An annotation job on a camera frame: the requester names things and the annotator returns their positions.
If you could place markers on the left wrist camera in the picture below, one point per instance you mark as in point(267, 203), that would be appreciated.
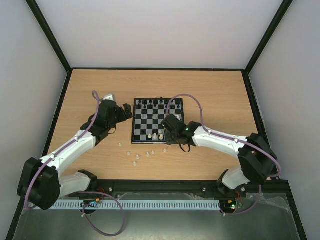
point(110, 97)

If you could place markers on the black aluminium frame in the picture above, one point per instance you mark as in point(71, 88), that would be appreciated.
point(275, 185)

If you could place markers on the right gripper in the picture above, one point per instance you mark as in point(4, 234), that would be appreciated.
point(170, 135)

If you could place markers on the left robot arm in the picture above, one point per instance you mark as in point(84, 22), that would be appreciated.
point(42, 182)

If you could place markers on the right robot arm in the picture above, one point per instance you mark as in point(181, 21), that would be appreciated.
point(255, 156)

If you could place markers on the grey slotted cable duct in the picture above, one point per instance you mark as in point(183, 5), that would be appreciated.
point(212, 205)

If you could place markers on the black and silver chessboard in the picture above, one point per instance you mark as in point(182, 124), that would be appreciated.
point(148, 121)

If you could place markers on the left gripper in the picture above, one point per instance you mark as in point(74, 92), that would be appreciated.
point(128, 111)

